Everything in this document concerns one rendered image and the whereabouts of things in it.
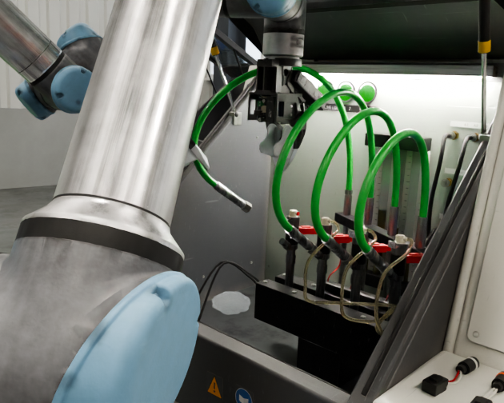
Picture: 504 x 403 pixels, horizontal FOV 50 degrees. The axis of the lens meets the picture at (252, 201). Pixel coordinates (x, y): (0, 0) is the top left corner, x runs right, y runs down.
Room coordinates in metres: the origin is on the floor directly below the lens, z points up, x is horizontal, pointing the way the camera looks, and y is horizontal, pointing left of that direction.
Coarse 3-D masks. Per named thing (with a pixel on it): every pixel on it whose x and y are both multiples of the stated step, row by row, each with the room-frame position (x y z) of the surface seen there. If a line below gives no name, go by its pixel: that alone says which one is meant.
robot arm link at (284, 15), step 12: (228, 0) 0.92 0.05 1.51; (240, 0) 0.92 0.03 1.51; (252, 0) 0.89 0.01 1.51; (264, 0) 0.89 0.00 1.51; (276, 0) 0.88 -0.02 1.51; (288, 0) 0.89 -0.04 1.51; (300, 0) 0.97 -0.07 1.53; (228, 12) 0.94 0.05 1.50; (240, 12) 0.93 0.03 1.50; (252, 12) 0.93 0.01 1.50; (264, 12) 0.89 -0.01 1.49; (276, 12) 0.89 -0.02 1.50; (288, 12) 0.93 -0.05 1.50
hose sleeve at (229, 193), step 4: (220, 184) 1.09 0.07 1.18; (216, 188) 1.09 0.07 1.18; (220, 188) 1.09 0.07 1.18; (224, 188) 1.09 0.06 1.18; (220, 192) 1.09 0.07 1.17; (224, 192) 1.09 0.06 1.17; (228, 192) 1.10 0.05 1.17; (232, 192) 1.10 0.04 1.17; (224, 196) 1.10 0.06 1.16; (228, 196) 1.10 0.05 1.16; (232, 196) 1.10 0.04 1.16; (236, 196) 1.10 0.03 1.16; (232, 200) 1.10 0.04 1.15; (236, 200) 1.10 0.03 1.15; (240, 200) 1.11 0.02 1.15; (244, 200) 1.12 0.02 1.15; (236, 204) 1.11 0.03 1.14; (240, 204) 1.11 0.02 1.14; (244, 204) 1.11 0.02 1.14
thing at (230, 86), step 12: (252, 72) 1.12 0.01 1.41; (312, 72) 1.17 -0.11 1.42; (228, 84) 1.10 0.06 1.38; (324, 84) 1.19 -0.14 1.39; (216, 96) 1.09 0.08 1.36; (204, 108) 1.08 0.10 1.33; (204, 120) 1.07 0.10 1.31; (348, 144) 1.22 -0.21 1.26; (348, 156) 1.22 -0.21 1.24; (348, 168) 1.22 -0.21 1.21; (348, 180) 1.22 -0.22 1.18; (348, 192) 1.22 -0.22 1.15
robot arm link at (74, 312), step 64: (128, 0) 0.44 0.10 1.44; (192, 0) 0.45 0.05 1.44; (128, 64) 0.40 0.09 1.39; (192, 64) 0.43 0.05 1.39; (128, 128) 0.38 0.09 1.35; (192, 128) 0.43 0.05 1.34; (64, 192) 0.36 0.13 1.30; (128, 192) 0.36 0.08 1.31; (0, 256) 0.35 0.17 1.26; (64, 256) 0.31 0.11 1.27; (128, 256) 0.32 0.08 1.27; (0, 320) 0.30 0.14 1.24; (64, 320) 0.29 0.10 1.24; (128, 320) 0.29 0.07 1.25; (192, 320) 0.35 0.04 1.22; (0, 384) 0.28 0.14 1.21; (64, 384) 0.27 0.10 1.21; (128, 384) 0.28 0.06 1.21
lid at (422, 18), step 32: (320, 0) 1.24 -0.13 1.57; (352, 0) 1.18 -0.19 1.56; (384, 0) 1.13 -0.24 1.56; (416, 0) 1.08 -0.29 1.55; (448, 0) 1.04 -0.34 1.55; (256, 32) 1.44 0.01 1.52; (320, 32) 1.32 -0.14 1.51; (352, 32) 1.26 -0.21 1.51; (384, 32) 1.21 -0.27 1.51; (416, 32) 1.17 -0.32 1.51; (448, 32) 1.12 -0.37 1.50
